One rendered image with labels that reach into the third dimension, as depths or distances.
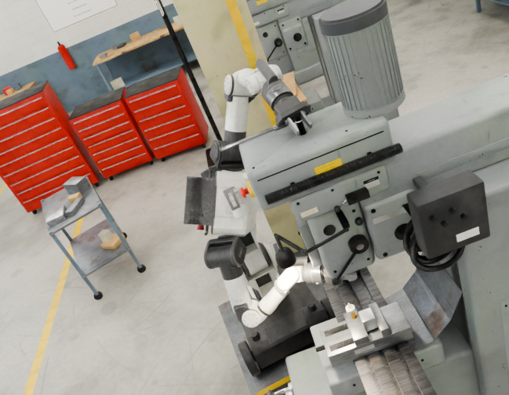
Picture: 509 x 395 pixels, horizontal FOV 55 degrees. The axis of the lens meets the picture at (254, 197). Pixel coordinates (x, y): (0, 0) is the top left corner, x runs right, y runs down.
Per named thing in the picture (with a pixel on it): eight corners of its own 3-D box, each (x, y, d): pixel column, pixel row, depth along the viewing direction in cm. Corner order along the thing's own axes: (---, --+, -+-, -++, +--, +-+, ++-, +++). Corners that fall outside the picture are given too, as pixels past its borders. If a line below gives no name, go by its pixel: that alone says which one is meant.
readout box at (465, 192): (430, 262, 145) (418, 208, 135) (416, 245, 153) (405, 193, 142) (493, 239, 144) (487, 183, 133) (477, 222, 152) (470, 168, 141)
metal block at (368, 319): (365, 331, 196) (362, 322, 193) (361, 321, 201) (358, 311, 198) (378, 327, 196) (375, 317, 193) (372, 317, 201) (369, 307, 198)
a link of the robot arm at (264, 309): (286, 301, 201) (258, 333, 205) (286, 290, 211) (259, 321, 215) (267, 286, 200) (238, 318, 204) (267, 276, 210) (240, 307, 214)
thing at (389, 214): (379, 263, 177) (363, 208, 164) (358, 226, 198) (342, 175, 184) (428, 244, 176) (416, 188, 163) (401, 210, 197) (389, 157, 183)
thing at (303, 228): (313, 268, 187) (297, 227, 176) (310, 262, 191) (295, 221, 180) (323, 264, 187) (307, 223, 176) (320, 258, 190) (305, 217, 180)
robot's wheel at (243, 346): (246, 358, 285) (234, 336, 275) (253, 354, 286) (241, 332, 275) (256, 384, 268) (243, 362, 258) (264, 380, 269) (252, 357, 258)
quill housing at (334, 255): (331, 284, 181) (307, 219, 165) (317, 251, 199) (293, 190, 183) (379, 266, 180) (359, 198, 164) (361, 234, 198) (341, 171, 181)
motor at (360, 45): (354, 126, 150) (328, 27, 134) (336, 105, 167) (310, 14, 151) (416, 102, 149) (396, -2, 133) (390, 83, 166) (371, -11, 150)
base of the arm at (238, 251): (216, 272, 210) (201, 266, 200) (217, 244, 215) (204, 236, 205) (246, 269, 203) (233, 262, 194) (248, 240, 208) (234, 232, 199)
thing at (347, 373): (336, 403, 207) (329, 386, 200) (315, 341, 236) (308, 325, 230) (448, 362, 204) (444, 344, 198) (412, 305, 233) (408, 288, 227)
